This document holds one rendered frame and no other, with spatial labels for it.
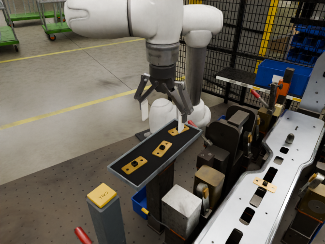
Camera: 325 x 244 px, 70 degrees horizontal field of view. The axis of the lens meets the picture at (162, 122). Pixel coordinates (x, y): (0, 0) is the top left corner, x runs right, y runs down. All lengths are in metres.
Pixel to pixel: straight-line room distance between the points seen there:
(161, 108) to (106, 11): 0.92
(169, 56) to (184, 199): 0.42
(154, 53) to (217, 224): 0.57
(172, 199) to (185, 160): 0.74
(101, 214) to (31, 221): 0.68
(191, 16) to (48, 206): 1.14
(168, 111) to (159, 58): 0.85
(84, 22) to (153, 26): 0.16
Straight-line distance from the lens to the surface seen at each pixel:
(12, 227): 1.36
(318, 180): 0.98
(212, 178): 0.86
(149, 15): 0.58
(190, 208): 0.73
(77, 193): 1.36
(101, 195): 0.71
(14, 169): 2.81
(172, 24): 0.59
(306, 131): 1.39
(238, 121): 0.96
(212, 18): 1.15
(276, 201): 0.97
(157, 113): 1.43
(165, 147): 0.83
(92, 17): 0.61
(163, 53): 0.61
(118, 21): 0.60
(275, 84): 1.28
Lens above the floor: 1.70
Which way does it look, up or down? 34 degrees down
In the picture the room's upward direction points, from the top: straight up
